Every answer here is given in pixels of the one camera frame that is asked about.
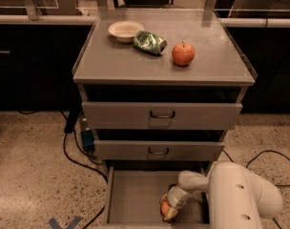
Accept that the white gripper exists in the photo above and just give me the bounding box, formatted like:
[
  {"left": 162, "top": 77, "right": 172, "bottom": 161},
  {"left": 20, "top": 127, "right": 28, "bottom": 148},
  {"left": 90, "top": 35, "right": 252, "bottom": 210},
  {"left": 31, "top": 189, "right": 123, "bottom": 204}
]
[{"left": 159, "top": 185, "right": 196, "bottom": 221}]

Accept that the orange fruit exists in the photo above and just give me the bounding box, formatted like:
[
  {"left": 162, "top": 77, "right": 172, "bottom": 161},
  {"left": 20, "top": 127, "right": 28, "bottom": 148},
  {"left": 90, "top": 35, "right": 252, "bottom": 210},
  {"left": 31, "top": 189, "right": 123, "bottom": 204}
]
[{"left": 160, "top": 200, "right": 170, "bottom": 216}]

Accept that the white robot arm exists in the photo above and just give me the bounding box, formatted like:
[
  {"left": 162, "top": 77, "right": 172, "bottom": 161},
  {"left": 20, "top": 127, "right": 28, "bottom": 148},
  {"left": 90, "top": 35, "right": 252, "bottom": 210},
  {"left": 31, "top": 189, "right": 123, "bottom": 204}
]
[{"left": 160, "top": 162, "right": 283, "bottom": 229}]

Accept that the grey bottom drawer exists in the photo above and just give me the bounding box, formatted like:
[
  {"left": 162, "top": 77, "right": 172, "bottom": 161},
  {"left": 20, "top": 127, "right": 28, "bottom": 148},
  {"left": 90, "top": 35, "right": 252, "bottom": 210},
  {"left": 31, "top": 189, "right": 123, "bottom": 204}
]
[{"left": 102, "top": 167, "right": 210, "bottom": 229}]

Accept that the grey drawer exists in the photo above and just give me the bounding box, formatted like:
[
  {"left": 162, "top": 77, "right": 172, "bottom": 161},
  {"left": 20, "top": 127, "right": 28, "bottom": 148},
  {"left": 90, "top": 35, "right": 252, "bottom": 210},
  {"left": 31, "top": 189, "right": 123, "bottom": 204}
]
[
  {"left": 94, "top": 140, "right": 224, "bottom": 161},
  {"left": 82, "top": 102, "right": 242, "bottom": 130},
  {"left": 102, "top": 167, "right": 210, "bottom": 229}
]

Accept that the grey middle drawer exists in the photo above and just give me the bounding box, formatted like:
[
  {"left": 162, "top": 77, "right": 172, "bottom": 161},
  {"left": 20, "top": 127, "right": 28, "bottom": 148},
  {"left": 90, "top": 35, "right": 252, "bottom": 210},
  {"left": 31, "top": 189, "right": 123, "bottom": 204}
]
[{"left": 94, "top": 140, "right": 224, "bottom": 161}]

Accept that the grey top drawer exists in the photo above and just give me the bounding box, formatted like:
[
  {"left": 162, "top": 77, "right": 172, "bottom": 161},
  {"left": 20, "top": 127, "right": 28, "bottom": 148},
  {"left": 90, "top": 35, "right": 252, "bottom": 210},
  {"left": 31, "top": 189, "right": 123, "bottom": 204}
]
[{"left": 82, "top": 102, "right": 242, "bottom": 130}]

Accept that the grey drawer cabinet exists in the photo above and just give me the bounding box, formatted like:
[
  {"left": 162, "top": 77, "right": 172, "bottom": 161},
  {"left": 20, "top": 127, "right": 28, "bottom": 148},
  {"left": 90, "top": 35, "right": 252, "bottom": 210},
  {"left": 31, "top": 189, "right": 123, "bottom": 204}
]
[{"left": 73, "top": 10, "right": 255, "bottom": 173}]

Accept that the blue power box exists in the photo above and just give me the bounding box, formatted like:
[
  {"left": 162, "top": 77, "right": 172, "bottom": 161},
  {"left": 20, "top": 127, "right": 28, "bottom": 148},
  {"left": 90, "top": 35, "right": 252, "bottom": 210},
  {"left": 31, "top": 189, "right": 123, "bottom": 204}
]
[{"left": 81, "top": 130, "right": 94, "bottom": 152}]

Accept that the red apple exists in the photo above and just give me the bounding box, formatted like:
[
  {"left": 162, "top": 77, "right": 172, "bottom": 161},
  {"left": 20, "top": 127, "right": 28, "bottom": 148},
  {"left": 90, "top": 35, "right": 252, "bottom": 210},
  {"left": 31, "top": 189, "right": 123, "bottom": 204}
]
[{"left": 172, "top": 42, "right": 196, "bottom": 67}]

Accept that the crushed green soda can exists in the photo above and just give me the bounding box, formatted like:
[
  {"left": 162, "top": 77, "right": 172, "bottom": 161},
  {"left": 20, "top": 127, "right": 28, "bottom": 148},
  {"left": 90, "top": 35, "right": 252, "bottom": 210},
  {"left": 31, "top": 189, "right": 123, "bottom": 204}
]
[{"left": 134, "top": 31, "right": 167, "bottom": 55}]

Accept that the white paper bowl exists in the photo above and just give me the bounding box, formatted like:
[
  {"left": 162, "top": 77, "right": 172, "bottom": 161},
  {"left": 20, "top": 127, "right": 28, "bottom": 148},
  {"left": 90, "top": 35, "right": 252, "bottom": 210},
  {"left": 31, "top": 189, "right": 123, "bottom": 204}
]
[{"left": 108, "top": 21, "right": 145, "bottom": 43}]

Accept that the black floor cable right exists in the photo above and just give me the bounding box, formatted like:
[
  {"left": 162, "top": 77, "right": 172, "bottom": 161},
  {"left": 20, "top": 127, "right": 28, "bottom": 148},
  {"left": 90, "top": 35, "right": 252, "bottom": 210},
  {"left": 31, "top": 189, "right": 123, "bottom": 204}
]
[{"left": 221, "top": 148, "right": 290, "bottom": 229}]

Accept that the black floor cable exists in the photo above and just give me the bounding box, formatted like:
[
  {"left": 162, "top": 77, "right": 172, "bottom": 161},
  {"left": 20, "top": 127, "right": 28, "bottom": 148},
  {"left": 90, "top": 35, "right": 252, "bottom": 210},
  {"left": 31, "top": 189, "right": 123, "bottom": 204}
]
[
  {"left": 221, "top": 148, "right": 290, "bottom": 229},
  {"left": 16, "top": 109, "right": 109, "bottom": 229}
]

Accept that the black floor cable left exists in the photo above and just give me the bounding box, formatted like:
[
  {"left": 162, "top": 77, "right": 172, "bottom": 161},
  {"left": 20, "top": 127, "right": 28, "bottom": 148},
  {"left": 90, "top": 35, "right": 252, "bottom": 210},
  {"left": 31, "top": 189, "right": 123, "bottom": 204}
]
[{"left": 16, "top": 109, "right": 109, "bottom": 229}]

